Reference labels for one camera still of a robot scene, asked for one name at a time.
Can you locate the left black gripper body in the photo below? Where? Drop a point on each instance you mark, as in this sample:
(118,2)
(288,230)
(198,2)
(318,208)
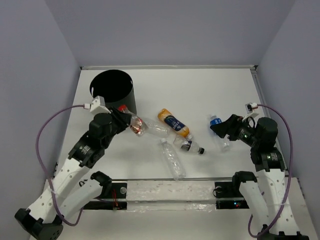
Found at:
(117,122)

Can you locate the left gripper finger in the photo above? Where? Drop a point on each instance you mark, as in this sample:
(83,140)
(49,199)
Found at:
(119,115)
(123,124)

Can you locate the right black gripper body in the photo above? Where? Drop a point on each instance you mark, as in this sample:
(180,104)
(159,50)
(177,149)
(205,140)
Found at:
(243,132)

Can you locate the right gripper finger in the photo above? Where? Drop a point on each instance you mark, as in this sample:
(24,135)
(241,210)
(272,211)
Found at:
(232,138)
(227,127)

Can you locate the clear bottle red cap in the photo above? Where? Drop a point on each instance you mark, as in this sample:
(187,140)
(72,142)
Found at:
(137,125)

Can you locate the clear crinkled bottle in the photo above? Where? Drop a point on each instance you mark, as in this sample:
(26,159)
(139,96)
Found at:
(156,128)

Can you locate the clear bottle white cap front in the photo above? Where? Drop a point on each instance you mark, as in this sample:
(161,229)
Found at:
(173,162)

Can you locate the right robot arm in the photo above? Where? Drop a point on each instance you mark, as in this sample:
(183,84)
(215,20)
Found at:
(264,191)

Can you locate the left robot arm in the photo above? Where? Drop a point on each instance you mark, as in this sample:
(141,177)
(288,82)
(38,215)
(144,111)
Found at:
(45,217)

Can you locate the black cylindrical bin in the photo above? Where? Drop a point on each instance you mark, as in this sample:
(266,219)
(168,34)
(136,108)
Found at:
(116,87)

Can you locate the blue label water bottle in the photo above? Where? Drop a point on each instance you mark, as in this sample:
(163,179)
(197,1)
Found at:
(223,144)

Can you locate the clear bottle black label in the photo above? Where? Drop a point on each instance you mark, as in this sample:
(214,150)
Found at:
(188,145)

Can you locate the orange bottle blue label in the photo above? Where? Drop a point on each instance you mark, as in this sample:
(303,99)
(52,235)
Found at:
(176,125)

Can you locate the clear tape strip front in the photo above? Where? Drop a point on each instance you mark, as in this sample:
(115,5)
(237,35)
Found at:
(170,195)

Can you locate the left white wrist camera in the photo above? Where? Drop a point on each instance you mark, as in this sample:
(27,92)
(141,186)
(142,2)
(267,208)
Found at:
(97,106)

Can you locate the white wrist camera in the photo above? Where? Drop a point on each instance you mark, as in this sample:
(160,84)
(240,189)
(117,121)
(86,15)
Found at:
(97,106)
(251,109)

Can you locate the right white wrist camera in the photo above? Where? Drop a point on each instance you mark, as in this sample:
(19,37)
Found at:
(251,109)

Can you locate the aluminium rail right edge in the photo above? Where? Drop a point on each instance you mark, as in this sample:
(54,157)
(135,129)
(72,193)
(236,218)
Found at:
(258,87)

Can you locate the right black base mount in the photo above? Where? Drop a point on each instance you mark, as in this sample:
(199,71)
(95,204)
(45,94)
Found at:
(227,198)

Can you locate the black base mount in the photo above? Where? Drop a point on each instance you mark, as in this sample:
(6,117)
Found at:
(111,199)
(227,198)

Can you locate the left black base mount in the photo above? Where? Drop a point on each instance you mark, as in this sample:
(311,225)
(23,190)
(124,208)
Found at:
(111,199)

